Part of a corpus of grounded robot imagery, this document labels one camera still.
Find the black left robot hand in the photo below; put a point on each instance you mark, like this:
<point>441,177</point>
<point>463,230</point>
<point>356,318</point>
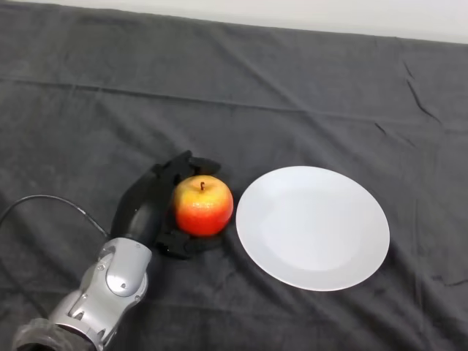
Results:
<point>146,204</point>

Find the red yellow apple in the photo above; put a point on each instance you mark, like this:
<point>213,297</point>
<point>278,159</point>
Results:
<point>203,210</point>

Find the white round plate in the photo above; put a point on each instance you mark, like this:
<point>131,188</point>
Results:
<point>312,228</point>

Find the black cloth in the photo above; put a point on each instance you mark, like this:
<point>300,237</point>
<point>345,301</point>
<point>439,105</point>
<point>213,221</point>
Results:
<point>292,91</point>

